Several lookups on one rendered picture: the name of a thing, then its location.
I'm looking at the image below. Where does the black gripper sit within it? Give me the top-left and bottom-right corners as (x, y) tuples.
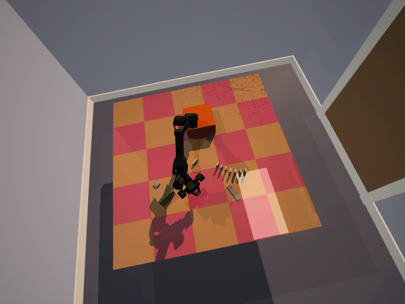
(177, 173), (205, 199)

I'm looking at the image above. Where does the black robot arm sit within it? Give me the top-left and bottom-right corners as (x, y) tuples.
(173, 113), (199, 192)

